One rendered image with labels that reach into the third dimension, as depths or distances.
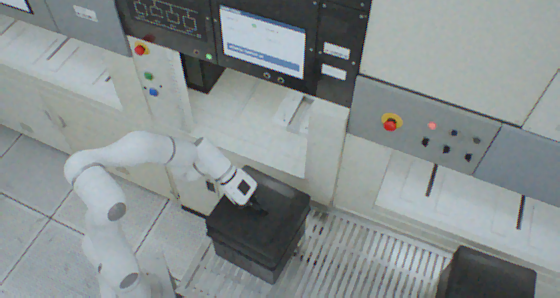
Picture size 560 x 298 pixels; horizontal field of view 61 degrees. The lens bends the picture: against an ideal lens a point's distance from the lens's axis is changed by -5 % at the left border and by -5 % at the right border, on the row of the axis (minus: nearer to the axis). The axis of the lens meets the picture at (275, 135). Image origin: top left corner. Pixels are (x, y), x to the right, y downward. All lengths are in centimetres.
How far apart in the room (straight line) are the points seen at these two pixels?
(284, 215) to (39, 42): 174
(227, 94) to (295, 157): 47
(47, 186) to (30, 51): 92
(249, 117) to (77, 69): 95
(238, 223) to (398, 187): 71
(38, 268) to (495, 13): 268
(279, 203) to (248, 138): 48
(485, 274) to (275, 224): 76
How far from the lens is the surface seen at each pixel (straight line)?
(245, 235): 176
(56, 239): 317
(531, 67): 138
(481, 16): 129
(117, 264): 162
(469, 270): 188
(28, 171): 350
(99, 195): 134
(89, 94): 255
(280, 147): 217
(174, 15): 170
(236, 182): 171
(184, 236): 296
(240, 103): 232
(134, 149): 135
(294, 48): 153
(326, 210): 214
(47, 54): 284
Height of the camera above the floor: 266
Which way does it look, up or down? 54 degrees down
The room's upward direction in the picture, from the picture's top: straight up
